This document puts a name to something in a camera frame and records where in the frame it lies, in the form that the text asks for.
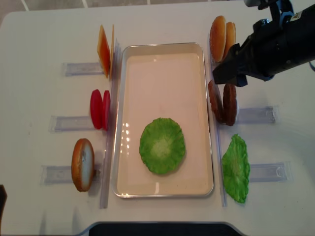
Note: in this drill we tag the clear bun rack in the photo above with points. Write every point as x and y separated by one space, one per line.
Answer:
62 175
214 63

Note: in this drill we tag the cheese slice inner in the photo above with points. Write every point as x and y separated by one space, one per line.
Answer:
112 53

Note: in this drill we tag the clear cheese rack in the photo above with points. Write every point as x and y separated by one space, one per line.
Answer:
82 69

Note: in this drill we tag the green lettuce leaf in rack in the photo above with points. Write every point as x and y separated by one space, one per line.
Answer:
236 169

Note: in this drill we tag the red tomato slice inner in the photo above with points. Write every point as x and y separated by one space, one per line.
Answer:
106 110

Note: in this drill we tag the red tomato slice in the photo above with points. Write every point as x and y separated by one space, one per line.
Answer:
106 110
96 109

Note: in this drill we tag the clear patty rack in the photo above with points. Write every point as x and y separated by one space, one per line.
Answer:
265 115

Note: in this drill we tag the bun slice left rack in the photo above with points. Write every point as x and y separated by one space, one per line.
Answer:
82 165

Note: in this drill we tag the bun slice nearer tray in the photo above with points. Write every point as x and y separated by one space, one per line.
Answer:
218 38

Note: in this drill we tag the clear bun rack right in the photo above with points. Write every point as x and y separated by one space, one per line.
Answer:
214 63

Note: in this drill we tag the brown patty nearer pusher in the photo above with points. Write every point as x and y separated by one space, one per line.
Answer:
229 104

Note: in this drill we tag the green lettuce leaf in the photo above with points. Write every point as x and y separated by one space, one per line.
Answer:
236 169
162 146

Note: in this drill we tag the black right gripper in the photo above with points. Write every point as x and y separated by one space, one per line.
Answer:
264 54

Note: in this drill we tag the cheese slice outer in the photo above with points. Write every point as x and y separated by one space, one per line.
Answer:
103 51

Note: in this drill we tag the white metal tray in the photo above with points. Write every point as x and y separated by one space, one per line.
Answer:
162 81

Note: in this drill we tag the clear lettuce rack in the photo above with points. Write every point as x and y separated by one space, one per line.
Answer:
274 172

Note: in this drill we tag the clear bun rack left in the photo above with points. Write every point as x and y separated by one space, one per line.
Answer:
62 175

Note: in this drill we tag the red tomato slice outer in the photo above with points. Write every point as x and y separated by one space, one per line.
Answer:
96 109

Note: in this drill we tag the bun slice nearer pusher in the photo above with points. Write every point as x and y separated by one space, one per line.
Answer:
230 37

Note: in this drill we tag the brown patty nearer tray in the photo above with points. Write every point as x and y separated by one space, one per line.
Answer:
215 100

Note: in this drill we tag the cheese slice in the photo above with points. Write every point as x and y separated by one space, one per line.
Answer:
112 53
103 51

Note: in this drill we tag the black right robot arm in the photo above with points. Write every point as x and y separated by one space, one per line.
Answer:
299 27

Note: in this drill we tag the clear tomato rack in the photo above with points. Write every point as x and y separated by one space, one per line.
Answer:
65 124

